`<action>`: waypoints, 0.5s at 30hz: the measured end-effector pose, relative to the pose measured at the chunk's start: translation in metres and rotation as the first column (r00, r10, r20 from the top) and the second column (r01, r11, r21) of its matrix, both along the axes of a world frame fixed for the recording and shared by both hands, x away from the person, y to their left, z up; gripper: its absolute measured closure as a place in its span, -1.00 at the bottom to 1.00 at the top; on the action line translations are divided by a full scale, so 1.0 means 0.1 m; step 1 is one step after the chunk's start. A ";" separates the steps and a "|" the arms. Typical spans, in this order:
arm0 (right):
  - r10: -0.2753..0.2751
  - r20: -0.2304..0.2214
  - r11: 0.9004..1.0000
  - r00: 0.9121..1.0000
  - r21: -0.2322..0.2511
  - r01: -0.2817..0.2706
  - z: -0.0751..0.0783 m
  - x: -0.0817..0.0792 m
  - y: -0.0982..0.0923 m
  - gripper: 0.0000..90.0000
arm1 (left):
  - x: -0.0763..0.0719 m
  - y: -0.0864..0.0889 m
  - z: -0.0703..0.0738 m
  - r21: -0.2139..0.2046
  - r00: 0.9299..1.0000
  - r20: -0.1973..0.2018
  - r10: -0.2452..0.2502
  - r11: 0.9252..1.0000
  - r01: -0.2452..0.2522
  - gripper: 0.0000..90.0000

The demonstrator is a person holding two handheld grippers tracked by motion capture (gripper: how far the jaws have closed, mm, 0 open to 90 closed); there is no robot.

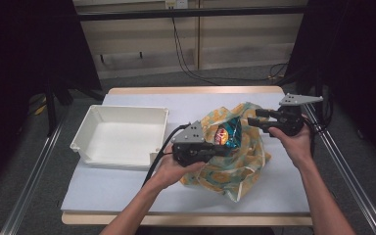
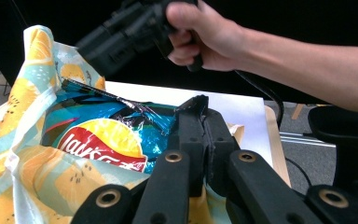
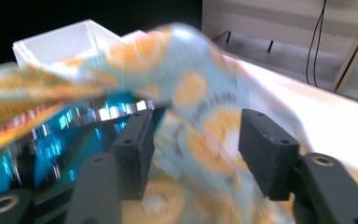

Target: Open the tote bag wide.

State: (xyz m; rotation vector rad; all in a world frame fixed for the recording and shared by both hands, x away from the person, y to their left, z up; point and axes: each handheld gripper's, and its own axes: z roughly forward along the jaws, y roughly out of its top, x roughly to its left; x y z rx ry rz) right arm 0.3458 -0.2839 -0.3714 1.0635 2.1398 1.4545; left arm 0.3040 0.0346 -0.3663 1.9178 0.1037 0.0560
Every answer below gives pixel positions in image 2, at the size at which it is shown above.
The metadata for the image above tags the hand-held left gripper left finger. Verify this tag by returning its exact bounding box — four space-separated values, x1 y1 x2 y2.
167 105 207 198

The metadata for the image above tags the black chair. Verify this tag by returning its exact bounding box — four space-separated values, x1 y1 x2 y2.
307 105 358 204

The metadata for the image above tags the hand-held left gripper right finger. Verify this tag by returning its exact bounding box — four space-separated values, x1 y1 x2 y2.
202 107 241 198

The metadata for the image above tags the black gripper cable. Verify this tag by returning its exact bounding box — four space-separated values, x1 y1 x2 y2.
233 70 285 129

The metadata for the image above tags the blue chips packet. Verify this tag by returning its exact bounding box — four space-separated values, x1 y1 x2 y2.
40 77 210 175

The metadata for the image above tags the metal stand bar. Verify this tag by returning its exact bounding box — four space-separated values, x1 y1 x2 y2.
279 132 337 149

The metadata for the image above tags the thin black floor cable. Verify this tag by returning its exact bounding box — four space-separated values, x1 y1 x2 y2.
284 157 313 189

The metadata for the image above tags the fruit print cloth bag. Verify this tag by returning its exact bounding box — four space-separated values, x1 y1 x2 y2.
0 24 233 224

